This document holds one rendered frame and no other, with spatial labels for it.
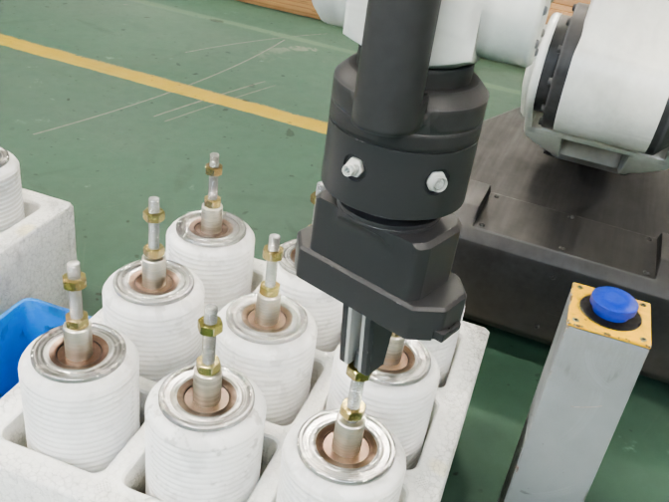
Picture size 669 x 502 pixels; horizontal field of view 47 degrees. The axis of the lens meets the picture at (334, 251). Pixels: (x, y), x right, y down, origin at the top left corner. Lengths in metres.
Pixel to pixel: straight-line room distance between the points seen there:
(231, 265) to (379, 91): 0.47
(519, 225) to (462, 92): 0.68
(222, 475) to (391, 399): 0.15
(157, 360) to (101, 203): 0.69
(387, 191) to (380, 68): 0.08
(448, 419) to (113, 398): 0.31
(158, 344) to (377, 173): 0.37
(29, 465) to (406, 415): 0.31
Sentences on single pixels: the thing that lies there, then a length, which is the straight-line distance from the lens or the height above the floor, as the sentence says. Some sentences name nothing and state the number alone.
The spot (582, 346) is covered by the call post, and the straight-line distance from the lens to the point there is 0.69.
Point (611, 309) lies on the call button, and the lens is 0.69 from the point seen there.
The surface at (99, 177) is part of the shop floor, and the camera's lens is 1.50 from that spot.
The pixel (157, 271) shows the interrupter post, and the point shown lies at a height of 0.27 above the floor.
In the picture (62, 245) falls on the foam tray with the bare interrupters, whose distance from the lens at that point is 1.04.
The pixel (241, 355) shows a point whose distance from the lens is 0.68.
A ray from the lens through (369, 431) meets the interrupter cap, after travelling 0.61.
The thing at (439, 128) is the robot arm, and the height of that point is 0.53.
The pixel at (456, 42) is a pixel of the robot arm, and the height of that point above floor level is 0.58.
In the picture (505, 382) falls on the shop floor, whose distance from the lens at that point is 1.10.
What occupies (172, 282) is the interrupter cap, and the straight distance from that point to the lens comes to 0.75.
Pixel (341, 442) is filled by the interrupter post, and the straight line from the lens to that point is 0.58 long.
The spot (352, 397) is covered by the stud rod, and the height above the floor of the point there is 0.30.
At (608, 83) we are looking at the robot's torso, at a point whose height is 0.45.
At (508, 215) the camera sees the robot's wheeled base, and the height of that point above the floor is 0.19.
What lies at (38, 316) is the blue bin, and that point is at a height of 0.10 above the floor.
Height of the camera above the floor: 0.68
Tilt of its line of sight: 31 degrees down
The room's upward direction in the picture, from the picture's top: 8 degrees clockwise
